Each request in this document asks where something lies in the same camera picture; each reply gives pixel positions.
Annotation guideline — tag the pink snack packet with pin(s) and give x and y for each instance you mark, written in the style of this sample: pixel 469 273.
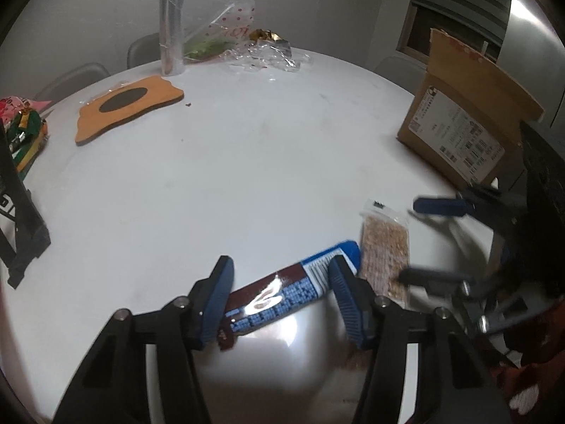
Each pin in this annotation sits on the pink snack packet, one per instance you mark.
pixel 13 106

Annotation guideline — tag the clear polka dot plastic bag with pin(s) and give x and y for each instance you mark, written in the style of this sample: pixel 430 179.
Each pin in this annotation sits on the clear polka dot plastic bag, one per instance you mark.
pixel 234 17

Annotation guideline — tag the gold foil wrapper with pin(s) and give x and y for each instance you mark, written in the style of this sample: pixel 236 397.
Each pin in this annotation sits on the gold foil wrapper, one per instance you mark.
pixel 262 35

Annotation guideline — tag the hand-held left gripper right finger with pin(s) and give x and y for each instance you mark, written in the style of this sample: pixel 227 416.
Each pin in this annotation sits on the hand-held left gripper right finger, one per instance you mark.
pixel 346 300

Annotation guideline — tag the clear film roll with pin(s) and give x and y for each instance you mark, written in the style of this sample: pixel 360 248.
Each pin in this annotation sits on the clear film roll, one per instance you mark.
pixel 173 22

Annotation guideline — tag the stainless steel refrigerator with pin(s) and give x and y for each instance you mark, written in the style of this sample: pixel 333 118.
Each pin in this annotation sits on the stainless steel refrigerator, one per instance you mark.
pixel 529 39

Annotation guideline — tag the orange wooden trivet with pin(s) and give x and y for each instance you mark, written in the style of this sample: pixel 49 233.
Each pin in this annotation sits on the orange wooden trivet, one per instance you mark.
pixel 92 123

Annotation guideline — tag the green and yellow snack packet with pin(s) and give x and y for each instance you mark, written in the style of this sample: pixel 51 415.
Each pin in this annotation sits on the green and yellow snack packet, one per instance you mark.
pixel 28 137

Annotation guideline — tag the blue and brown chocolate bar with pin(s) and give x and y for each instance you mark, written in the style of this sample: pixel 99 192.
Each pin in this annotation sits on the blue and brown chocolate bar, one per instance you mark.
pixel 287 293

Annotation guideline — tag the red printed clothing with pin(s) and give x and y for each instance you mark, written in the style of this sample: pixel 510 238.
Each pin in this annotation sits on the red printed clothing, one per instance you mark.
pixel 538 362

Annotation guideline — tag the grey chair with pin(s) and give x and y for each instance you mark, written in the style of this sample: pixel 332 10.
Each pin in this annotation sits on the grey chair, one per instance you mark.
pixel 141 51
pixel 397 68
pixel 75 77

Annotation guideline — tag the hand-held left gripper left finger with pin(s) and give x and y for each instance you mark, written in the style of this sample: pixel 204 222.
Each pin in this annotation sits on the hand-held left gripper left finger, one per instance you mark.
pixel 218 291

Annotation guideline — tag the black stand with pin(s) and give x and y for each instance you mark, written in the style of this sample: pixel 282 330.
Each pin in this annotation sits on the black stand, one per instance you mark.
pixel 22 221

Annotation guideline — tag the brown cardboard box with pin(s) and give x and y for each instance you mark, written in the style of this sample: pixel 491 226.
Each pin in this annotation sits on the brown cardboard box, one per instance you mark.
pixel 463 110

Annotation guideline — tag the clear cereal bar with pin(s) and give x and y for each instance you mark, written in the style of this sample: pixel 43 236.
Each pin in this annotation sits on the clear cereal bar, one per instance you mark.
pixel 384 247

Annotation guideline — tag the crumpled clear plastic wrapper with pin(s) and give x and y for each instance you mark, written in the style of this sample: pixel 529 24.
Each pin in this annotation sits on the crumpled clear plastic wrapper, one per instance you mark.
pixel 273 59

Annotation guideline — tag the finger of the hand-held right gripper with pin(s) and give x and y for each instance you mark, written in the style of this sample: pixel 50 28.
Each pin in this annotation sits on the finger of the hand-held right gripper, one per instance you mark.
pixel 430 277
pixel 441 206

